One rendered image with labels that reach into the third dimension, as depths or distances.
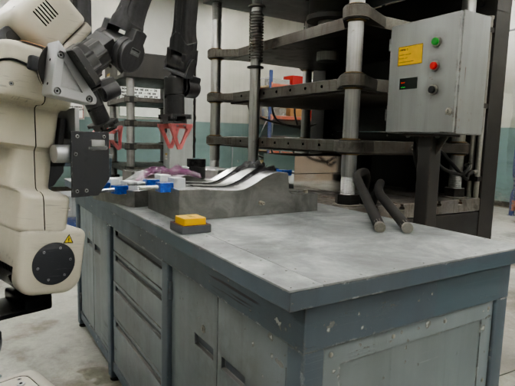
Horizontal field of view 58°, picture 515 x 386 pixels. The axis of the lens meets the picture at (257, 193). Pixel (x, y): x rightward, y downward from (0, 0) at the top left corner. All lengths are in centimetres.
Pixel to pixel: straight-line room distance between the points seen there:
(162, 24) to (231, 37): 140
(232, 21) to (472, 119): 817
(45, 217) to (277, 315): 61
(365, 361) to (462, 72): 106
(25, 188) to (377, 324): 84
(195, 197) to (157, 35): 779
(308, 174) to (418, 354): 131
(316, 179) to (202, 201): 102
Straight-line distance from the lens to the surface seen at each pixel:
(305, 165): 222
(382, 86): 202
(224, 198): 138
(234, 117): 944
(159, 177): 147
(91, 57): 109
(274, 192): 147
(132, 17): 115
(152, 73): 604
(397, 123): 183
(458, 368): 124
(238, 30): 968
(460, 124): 171
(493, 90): 245
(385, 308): 96
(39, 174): 124
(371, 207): 137
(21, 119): 121
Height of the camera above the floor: 104
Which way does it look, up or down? 7 degrees down
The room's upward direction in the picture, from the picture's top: 2 degrees clockwise
